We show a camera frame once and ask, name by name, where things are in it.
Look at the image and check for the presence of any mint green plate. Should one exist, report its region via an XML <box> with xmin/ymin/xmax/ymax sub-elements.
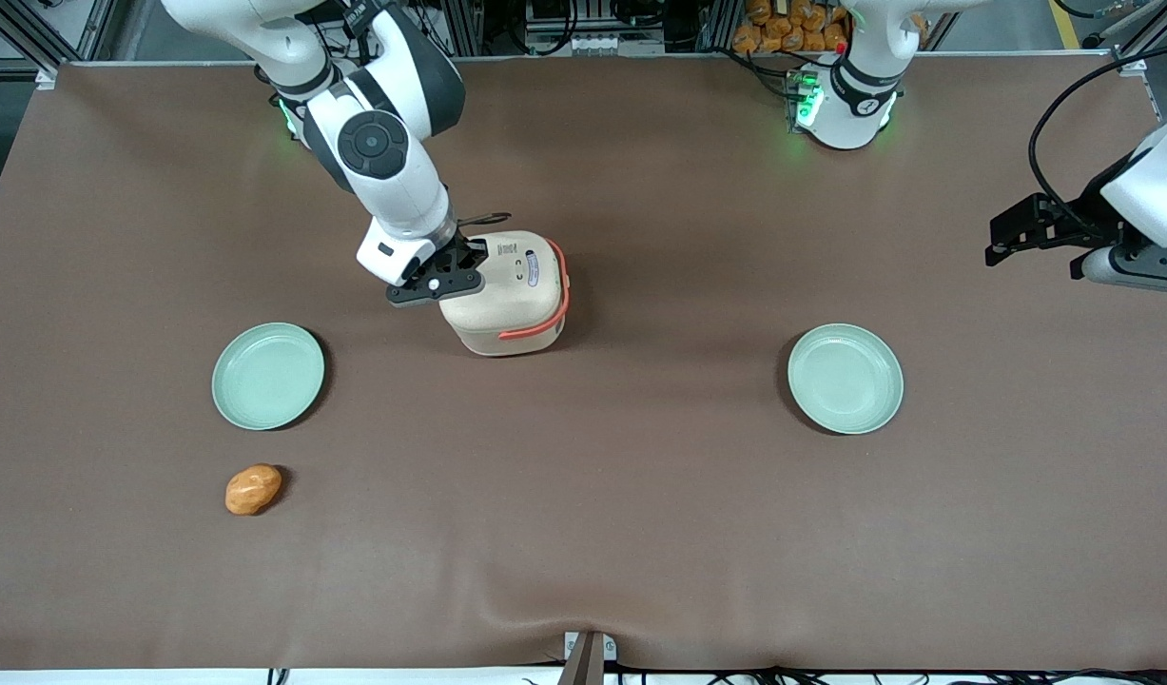
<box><xmin>787</xmin><ymin>323</ymin><xmax>905</xmax><ymax>436</ymax></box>
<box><xmin>211</xmin><ymin>322</ymin><xmax>326</xmax><ymax>431</ymax></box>

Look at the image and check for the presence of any white power strip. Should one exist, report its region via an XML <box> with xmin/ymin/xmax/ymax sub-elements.
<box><xmin>524</xmin><ymin>31</ymin><xmax>606</xmax><ymax>56</ymax></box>

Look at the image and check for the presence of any brown toy potato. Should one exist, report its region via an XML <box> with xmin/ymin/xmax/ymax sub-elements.
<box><xmin>224</xmin><ymin>463</ymin><xmax>284</xmax><ymax>517</ymax></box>

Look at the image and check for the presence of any brown table cloth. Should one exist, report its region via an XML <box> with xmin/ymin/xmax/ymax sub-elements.
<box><xmin>0</xmin><ymin>59</ymin><xmax>1167</xmax><ymax>672</ymax></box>

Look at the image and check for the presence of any pile of orange toy foods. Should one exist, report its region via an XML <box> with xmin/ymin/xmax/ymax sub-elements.
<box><xmin>731</xmin><ymin>0</ymin><xmax>856</xmax><ymax>56</ymax></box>

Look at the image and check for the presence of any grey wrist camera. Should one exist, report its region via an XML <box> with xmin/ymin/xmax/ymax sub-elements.
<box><xmin>1080</xmin><ymin>245</ymin><xmax>1167</xmax><ymax>295</ymax></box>

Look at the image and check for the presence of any long black looping cable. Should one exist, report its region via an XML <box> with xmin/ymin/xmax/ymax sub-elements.
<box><xmin>1027</xmin><ymin>40</ymin><xmax>1167</xmax><ymax>239</ymax></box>

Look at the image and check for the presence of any metal table edge bracket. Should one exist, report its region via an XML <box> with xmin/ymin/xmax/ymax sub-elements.
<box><xmin>561</xmin><ymin>630</ymin><xmax>618</xmax><ymax>685</ymax></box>

